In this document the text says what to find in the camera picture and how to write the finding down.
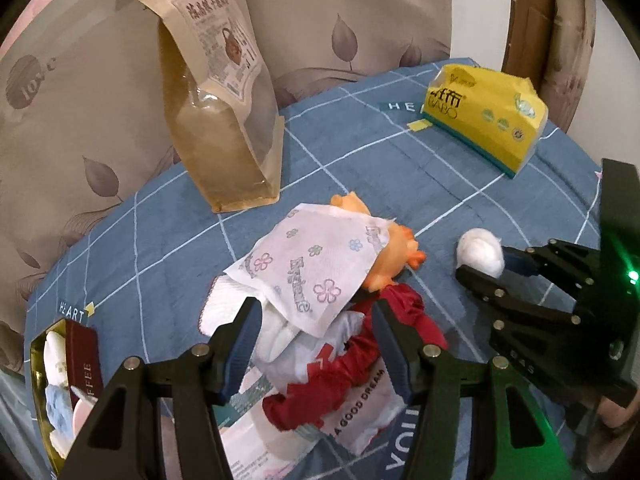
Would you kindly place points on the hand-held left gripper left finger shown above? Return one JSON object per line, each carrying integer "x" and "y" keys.
{"x": 240, "y": 355}

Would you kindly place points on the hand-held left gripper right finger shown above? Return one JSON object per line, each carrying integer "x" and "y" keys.
{"x": 395, "y": 355}

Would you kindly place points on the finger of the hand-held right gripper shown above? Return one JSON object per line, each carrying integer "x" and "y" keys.
{"x": 520, "y": 261}
{"x": 500, "y": 300}

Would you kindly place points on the white cotton ball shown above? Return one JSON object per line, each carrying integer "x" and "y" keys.
{"x": 475, "y": 250}

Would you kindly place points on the white cloth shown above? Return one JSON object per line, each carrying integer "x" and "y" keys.
{"x": 225, "y": 310}

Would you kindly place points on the white plastic snack packet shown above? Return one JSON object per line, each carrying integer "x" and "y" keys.
{"x": 260, "y": 440}

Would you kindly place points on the white floral pad packet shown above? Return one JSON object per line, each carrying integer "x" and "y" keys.
{"x": 310, "y": 270}

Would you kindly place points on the red gold tin box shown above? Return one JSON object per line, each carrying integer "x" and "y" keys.
{"x": 82, "y": 355}

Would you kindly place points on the white sock pair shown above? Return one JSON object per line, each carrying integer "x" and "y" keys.
{"x": 55, "y": 360}

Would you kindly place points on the light blue towel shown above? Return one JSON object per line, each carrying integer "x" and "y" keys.
{"x": 60, "y": 405}

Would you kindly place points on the white fluffy yellow sock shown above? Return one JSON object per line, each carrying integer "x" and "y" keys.
{"x": 60, "y": 442}

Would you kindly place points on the person's right hand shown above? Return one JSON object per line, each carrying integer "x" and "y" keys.
{"x": 620, "y": 415}

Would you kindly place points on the orange plush toy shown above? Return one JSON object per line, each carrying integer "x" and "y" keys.
{"x": 395, "y": 260}

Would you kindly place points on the yellow tissue pack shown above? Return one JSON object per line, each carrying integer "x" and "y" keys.
{"x": 480, "y": 115}

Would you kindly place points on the pink cup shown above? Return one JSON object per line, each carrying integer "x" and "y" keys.
{"x": 82, "y": 415}

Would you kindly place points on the kraft paper food pouch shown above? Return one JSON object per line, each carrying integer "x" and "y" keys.
{"x": 220, "y": 150}

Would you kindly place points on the beige leaf print curtain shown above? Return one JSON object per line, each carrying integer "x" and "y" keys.
{"x": 75, "y": 110}

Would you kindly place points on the brown wooden frame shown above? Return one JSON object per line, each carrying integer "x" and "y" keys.
{"x": 530, "y": 10}

